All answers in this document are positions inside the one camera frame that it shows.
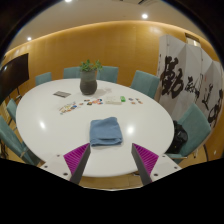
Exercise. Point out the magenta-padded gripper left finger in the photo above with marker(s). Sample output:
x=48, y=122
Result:
x=77, y=159

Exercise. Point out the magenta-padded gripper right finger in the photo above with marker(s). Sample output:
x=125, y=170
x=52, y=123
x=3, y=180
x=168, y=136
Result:
x=146, y=160

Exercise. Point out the blue towel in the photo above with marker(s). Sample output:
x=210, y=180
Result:
x=106, y=131

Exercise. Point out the black bag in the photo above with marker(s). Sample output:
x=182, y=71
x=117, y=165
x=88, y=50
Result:
x=178, y=136

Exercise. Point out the colourful sticker sheet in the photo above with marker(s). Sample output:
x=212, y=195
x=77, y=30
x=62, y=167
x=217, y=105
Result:
x=67, y=108

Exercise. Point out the small green packet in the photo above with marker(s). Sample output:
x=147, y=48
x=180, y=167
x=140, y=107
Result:
x=122, y=98

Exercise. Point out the grey booklet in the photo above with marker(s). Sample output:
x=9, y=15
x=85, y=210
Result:
x=62, y=94

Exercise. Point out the white flat box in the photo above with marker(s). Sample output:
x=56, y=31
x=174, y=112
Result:
x=112, y=100

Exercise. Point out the teal chairs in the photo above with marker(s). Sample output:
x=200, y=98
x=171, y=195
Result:
x=145, y=83

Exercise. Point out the grey pot with green plant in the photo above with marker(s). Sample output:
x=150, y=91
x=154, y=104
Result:
x=88, y=83

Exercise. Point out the white calligraphy folding screen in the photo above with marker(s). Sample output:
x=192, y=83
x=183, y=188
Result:
x=186, y=80

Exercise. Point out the black flat screen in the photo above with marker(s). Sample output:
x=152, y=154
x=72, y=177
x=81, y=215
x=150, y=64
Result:
x=13, y=76

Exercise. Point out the recessed ceiling lights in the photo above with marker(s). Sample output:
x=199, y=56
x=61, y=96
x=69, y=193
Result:
x=144, y=15

